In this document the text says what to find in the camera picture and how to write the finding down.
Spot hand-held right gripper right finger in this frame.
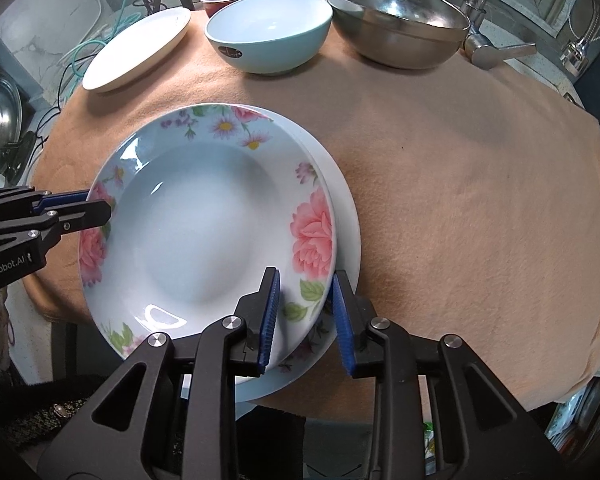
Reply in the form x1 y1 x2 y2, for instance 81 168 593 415
331 270 566 480

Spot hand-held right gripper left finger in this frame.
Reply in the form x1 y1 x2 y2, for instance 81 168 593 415
37 266 282 480

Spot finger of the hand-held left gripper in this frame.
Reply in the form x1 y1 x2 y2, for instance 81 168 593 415
0 200 114 261
0 186 90 223

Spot round white plate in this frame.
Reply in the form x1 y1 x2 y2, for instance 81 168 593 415
232 107 362 405

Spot floral deep plate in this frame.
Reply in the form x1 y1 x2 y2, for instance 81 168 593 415
78 102 338 386

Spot oval white plate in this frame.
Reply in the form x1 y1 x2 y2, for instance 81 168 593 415
81 7 192 93

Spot light blue bowl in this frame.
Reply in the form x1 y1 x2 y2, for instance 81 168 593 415
204 0 334 73

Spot large steel bowl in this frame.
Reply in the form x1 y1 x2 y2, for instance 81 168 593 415
326 0 472 70

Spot steel pot lid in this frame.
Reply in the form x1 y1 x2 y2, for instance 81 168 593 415
0 74 24 153

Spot dark patterned cloth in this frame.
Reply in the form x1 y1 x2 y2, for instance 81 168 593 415
2 374 113 453

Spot tan cloth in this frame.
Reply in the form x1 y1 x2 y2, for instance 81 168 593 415
22 7 600 413

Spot green printed packet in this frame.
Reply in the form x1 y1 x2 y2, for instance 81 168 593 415
547 385 600 461

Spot small chrome tap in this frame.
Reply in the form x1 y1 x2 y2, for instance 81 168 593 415
560 7 600 77

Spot green cable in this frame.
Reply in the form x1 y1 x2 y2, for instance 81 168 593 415
57 0 133 103

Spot white cable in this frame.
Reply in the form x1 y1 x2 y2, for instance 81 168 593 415
55 0 106 68

